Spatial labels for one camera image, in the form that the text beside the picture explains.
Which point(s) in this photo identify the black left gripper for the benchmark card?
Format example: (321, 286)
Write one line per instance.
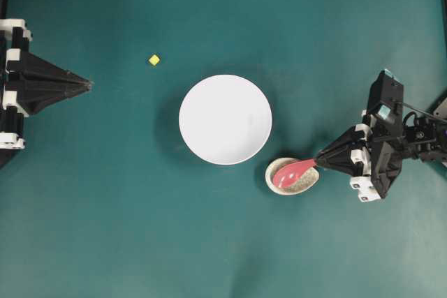
(20, 99)

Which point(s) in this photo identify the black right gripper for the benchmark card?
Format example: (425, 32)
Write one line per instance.
(373, 166)

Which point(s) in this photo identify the red ceramic spoon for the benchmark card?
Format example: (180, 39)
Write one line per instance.
(292, 172)

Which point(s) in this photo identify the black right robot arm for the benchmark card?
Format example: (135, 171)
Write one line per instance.
(422, 136)

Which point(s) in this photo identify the speckled small spoon rest dish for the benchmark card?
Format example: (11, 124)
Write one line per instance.
(305, 182)

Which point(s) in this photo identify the white round bowl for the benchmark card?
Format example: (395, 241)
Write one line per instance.
(225, 119)

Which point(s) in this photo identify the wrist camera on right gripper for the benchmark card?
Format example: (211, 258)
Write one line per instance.
(385, 98)

